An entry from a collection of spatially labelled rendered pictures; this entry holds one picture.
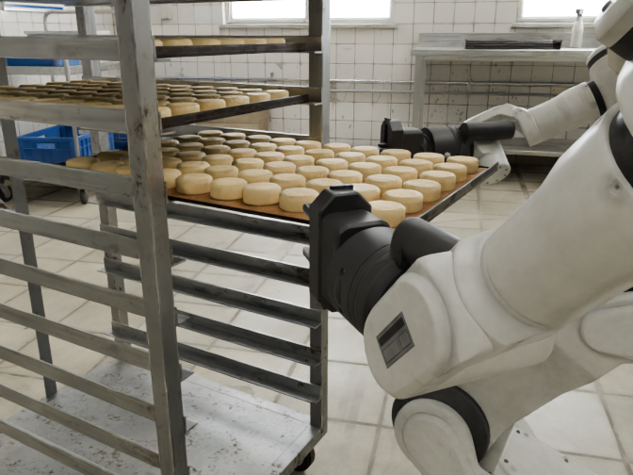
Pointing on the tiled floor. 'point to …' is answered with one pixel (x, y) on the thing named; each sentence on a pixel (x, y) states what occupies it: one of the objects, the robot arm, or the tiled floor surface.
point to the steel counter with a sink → (436, 51)
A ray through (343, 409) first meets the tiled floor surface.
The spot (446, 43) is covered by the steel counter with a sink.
